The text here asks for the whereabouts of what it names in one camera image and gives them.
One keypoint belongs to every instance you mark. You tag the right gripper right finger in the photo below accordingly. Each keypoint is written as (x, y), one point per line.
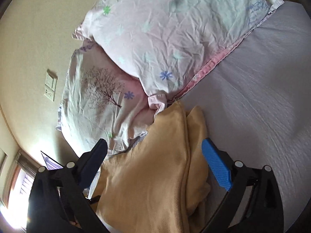
(264, 210)

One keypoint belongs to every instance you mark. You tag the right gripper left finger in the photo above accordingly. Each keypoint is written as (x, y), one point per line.
(57, 202)

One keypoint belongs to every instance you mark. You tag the tan long-sleeve shirt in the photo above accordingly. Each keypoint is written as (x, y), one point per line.
(161, 184)

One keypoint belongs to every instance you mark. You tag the wooden framed window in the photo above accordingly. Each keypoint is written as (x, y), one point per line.
(18, 171)

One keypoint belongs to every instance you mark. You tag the purple bed sheet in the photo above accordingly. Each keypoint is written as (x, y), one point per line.
(256, 103)

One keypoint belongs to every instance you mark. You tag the large white floral pillow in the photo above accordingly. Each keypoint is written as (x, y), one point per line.
(100, 100)

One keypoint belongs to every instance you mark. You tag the pink floral pillow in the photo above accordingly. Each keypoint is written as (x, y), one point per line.
(170, 45)

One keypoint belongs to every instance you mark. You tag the beige wall switch panel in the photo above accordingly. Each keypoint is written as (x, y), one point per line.
(50, 85)

